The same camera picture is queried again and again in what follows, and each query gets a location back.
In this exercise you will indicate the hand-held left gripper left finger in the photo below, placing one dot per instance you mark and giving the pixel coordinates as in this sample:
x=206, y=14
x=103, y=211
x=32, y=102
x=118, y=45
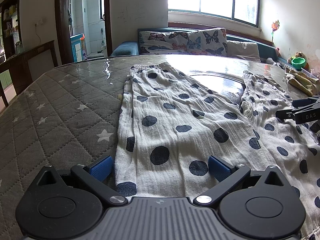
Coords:
x=101, y=167

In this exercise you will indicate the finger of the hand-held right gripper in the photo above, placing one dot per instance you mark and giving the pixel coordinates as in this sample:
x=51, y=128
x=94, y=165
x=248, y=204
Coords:
x=303, y=102
x=285, y=113

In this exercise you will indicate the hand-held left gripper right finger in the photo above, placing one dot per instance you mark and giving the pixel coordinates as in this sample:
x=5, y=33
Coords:
x=218, y=167

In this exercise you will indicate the white polka dot pants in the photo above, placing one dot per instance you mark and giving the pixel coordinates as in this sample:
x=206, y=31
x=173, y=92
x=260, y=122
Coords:
x=175, y=120

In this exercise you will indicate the yellow patterned cloth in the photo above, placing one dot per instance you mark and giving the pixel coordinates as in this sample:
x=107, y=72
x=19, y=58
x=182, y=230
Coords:
x=302, y=81

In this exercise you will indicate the clear plastic storage box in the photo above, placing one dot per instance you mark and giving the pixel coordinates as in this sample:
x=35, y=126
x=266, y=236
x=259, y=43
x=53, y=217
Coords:
x=311, y=73

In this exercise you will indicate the green bowl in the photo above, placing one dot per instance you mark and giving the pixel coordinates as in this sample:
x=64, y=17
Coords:
x=298, y=63

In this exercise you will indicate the brown plush toy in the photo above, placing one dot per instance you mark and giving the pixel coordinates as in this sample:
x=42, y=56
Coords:
x=297, y=55

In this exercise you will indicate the pink toy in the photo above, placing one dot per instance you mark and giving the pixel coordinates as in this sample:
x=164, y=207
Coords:
x=277, y=51

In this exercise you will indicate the grey quilted star table cover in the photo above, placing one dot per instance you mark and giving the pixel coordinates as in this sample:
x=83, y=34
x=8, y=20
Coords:
x=62, y=120

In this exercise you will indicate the beige cushion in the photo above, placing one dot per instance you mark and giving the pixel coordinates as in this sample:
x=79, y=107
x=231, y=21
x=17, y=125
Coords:
x=243, y=50

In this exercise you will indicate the colourful pinwheel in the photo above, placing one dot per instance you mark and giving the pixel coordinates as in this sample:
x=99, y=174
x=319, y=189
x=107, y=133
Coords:
x=275, y=26

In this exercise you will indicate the butterfly print cushion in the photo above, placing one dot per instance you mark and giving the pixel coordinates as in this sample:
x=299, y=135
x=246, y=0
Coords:
x=162, y=41
x=207, y=41

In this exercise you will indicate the teal sofa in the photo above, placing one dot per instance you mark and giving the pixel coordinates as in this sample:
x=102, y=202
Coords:
x=125, y=48

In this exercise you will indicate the blue cabinet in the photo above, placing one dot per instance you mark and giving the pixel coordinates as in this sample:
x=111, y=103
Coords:
x=77, y=48

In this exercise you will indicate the dark wooden sideboard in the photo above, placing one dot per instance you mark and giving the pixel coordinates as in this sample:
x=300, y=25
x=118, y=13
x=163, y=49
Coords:
x=30, y=55

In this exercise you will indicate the hanging towel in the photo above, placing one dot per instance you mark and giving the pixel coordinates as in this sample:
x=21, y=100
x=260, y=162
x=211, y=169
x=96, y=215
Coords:
x=69, y=17

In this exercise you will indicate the wooden shelf cabinet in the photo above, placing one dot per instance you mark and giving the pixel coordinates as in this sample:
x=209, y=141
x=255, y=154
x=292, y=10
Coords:
x=10, y=30

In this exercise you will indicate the dark wooden door frame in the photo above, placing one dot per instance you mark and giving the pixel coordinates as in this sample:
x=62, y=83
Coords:
x=60, y=30

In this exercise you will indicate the white wall socket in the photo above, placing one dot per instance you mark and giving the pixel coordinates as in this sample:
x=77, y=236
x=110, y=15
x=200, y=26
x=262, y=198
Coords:
x=39, y=22

